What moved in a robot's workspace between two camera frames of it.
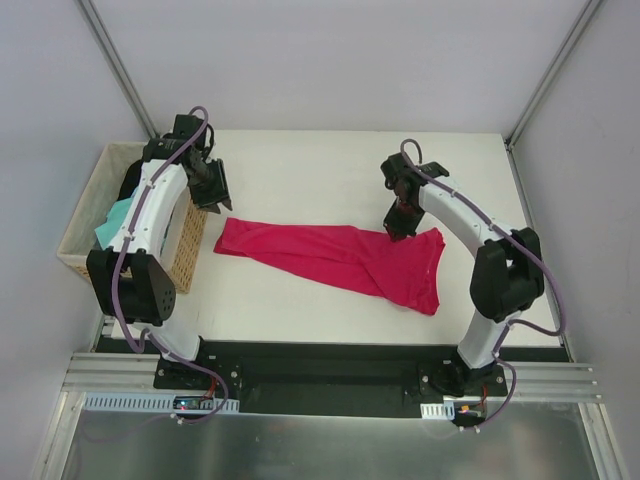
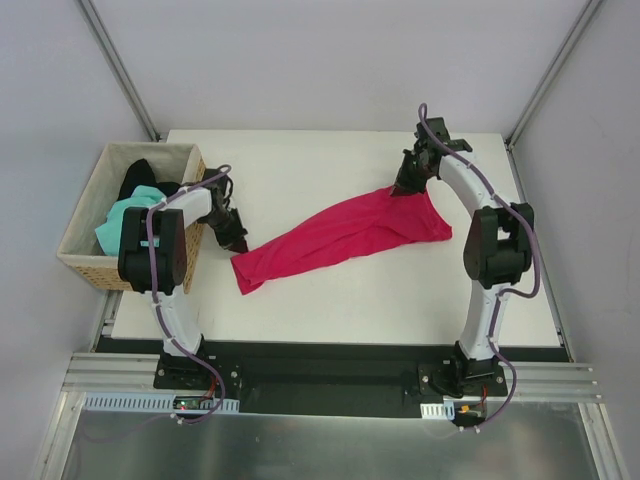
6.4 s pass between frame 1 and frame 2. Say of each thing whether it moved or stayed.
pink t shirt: moved
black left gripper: moved
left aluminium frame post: stayed
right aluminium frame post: stayed
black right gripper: moved
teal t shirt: stayed
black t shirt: stayed
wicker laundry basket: stayed
